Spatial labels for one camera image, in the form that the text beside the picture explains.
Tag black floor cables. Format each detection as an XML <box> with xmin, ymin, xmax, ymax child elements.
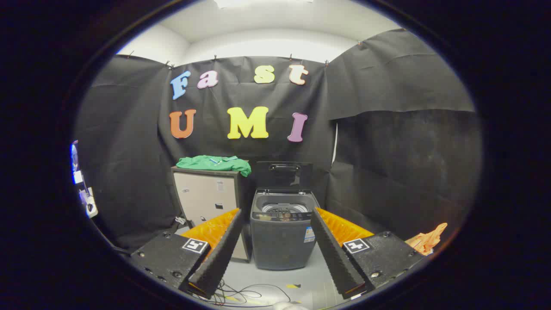
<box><xmin>189</xmin><ymin>280</ymin><xmax>293</xmax><ymax>307</ymax></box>

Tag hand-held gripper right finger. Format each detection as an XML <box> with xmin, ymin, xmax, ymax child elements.
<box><xmin>310</xmin><ymin>207</ymin><xmax>426</xmax><ymax>300</ymax></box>

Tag beige cabinet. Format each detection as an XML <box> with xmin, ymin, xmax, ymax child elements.
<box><xmin>171</xmin><ymin>166</ymin><xmax>254</xmax><ymax>263</ymax></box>

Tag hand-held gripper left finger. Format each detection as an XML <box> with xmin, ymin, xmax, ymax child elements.
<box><xmin>129</xmin><ymin>208</ymin><xmax>243</xmax><ymax>300</ymax></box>

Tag white equipment clutter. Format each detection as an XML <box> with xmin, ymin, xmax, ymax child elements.
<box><xmin>71</xmin><ymin>140</ymin><xmax>99</xmax><ymax>218</ymax></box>

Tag green shirt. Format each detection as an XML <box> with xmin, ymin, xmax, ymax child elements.
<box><xmin>176</xmin><ymin>155</ymin><xmax>252</xmax><ymax>177</ymax></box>

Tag grey washing machine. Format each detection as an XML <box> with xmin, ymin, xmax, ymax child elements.
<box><xmin>250</xmin><ymin>189</ymin><xmax>321</xmax><ymax>271</ymax></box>

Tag orange cloth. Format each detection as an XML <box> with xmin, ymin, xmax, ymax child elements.
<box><xmin>405</xmin><ymin>223</ymin><xmax>448</xmax><ymax>256</ymax></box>

